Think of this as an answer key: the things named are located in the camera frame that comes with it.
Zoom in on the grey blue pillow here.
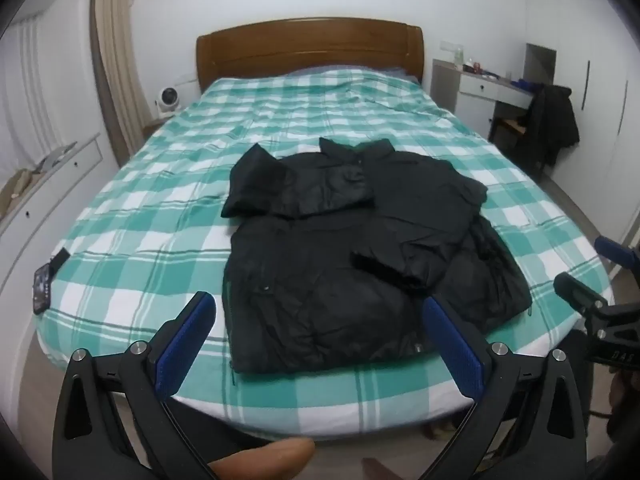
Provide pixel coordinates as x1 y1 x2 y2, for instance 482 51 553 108
287 63 418 81

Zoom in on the chair with dark coat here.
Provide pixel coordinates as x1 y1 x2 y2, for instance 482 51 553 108
522 84 581 171

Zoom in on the white sheer curtain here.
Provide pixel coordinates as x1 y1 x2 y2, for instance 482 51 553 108
0 10 103 171

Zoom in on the white low cabinet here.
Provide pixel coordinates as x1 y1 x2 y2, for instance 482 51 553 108
0 132 121 291

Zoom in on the small white fan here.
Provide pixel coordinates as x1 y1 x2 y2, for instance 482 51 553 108
152 87 179 120

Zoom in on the white desk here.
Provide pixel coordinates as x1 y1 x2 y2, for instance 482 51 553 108
431 57 538 141

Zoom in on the bed with green plaid sheet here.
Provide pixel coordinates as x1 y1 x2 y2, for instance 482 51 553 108
35 67 616 436

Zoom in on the black puffer jacket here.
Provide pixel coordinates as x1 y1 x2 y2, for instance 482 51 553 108
220 136 533 375

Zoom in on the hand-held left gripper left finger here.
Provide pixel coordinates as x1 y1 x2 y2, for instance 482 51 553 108
51 290 221 480

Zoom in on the white wardrobe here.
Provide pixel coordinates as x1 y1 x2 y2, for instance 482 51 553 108
550 0 640 248

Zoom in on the wooden headboard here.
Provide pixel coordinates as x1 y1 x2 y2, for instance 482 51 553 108
196 17 425 93

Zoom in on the beige curtain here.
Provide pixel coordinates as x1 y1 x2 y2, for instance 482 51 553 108
90 0 147 158

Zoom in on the person's left hand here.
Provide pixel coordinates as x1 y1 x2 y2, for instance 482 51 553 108
207 437 317 480

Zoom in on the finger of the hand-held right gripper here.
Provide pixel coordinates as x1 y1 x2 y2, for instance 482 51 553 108
594 236 640 275
553 272 609 318

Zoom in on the wooden chair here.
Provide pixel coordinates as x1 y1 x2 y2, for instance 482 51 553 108
489 115 532 157

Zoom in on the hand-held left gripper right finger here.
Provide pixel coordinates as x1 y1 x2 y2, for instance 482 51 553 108
421 294 594 480

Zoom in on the black phone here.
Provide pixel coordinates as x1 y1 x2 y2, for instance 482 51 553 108
31 265 54 316

